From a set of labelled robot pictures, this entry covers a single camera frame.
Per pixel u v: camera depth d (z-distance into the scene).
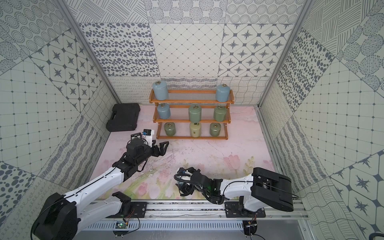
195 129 0.96
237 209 0.66
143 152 0.67
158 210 0.75
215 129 0.96
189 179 0.67
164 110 0.88
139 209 0.74
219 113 0.88
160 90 0.79
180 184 0.78
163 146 0.76
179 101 0.84
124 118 1.09
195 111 0.86
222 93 0.79
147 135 0.72
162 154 0.75
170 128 0.96
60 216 0.40
